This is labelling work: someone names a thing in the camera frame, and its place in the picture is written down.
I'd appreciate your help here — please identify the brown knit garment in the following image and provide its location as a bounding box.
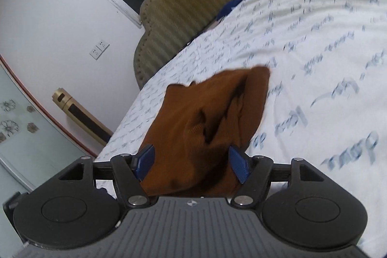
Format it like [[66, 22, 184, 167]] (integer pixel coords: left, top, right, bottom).
[[141, 66, 271, 198]]

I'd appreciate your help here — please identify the olive padded headboard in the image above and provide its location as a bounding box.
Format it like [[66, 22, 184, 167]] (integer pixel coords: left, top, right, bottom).
[[132, 0, 273, 91]]

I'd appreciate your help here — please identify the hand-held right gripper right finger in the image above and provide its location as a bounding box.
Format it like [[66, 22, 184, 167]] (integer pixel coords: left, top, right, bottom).
[[228, 146, 328, 208]]

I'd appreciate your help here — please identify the gold tower appliance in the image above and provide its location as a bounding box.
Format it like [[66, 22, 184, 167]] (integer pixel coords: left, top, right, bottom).
[[52, 87, 114, 147]]

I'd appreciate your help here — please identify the white printed bed sheet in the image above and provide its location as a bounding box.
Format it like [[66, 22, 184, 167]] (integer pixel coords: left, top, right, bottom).
[[94, 0, 387, 258]]

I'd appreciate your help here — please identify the flower print glass door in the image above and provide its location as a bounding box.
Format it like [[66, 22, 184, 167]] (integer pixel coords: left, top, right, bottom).
[[0, 57, 99, 193]]

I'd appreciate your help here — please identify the blue cloth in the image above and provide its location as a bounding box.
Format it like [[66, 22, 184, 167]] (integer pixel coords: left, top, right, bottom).
[[216, 0, 243, 20]]

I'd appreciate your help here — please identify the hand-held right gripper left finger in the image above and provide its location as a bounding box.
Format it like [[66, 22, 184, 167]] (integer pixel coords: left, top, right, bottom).
[[57, 144, 156, 208]]

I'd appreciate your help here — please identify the white wall socket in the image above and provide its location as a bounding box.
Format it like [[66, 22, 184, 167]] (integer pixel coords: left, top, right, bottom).
[[90, 39, 110, 60]]

